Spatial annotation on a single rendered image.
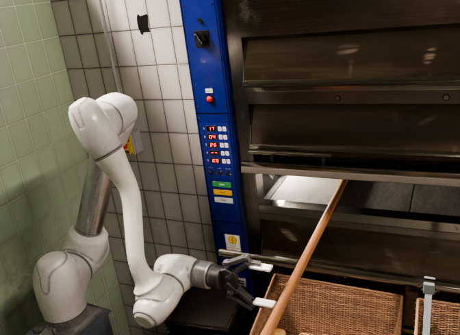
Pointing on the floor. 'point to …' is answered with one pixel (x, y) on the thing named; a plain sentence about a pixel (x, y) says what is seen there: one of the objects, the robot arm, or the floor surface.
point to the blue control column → (192, 9)
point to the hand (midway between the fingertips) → (270, 286)
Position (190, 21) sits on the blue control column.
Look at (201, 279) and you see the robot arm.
